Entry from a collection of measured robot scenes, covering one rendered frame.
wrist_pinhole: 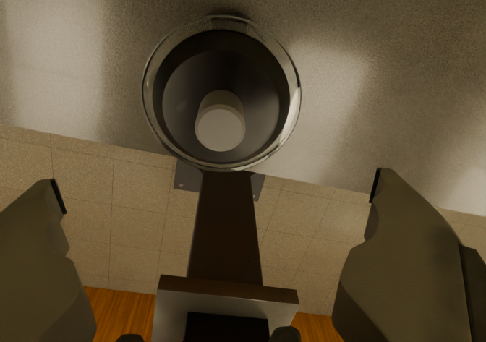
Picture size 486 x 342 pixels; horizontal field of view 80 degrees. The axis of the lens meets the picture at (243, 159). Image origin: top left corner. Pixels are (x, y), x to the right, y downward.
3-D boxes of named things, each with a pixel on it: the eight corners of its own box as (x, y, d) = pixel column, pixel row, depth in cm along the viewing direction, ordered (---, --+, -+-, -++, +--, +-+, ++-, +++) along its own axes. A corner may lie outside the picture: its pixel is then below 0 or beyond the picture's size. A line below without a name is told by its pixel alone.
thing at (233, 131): (289, 27, 20) (314, 39, 14) (280, 150, 24) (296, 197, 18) (150, 27, 19) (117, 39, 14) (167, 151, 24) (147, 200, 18)
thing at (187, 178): (257, 200, 168) (282, 377, 89) (173, 187, 162) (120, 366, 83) (280, 124, 146) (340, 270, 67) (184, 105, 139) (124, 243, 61)
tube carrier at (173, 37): (267, 6, 36) (308, 12, 17) (266, 92, 41) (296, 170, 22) (179, 8, 36) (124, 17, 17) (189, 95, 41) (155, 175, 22)
